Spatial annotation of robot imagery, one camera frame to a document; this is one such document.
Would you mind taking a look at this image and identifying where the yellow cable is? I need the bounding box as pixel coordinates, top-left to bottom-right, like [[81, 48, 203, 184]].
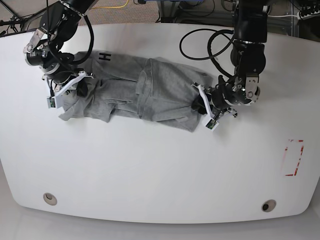
[[91, 0, 130, 11]]

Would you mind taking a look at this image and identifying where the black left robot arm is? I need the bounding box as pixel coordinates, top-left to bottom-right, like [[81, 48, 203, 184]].
[[206, 0, 270, 114]]

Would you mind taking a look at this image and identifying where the black tripod stand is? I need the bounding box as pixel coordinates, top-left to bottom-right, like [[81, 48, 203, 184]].
[[0, 0, 57, 37]]

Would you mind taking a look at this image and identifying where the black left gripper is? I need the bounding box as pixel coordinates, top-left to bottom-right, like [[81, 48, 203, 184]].
[[191, 86, 232, 114]]

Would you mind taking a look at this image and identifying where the grey T-shirt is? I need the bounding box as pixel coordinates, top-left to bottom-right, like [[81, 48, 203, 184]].
[[60, 51, 214, 132]]

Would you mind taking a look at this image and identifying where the white cable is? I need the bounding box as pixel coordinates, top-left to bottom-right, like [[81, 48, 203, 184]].
[[267, 13, 300, 19]]

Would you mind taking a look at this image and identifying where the white power strip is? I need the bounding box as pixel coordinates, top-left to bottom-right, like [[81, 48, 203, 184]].
[[297, 5, 320, 20]]

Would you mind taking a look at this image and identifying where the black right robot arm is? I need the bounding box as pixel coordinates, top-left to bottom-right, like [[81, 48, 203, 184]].
[[23, 0, 96, 95]]

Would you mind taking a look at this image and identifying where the right table cable grommet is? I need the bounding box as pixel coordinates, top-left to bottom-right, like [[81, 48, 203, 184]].
[[261, 199, 277, 213]]

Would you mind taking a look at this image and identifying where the table cable grommet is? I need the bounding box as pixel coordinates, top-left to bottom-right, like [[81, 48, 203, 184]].
[[43, 193, 58, 206], [261, 199, 277, 213]]

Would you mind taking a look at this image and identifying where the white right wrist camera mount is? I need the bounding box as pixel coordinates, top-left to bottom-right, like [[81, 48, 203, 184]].
[[42, 71, 94, 109]]

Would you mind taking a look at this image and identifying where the red tape rectangle marking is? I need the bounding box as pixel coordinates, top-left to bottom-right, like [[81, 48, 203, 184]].
[[282, 139, 304, 177]]

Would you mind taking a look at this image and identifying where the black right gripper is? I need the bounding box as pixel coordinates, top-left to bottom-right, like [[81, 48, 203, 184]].
[[48, 70, 88, 98]]

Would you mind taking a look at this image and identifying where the left table cable grommet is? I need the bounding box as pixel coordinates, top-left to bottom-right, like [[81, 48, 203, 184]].
[[43, 193, 58, 206]]

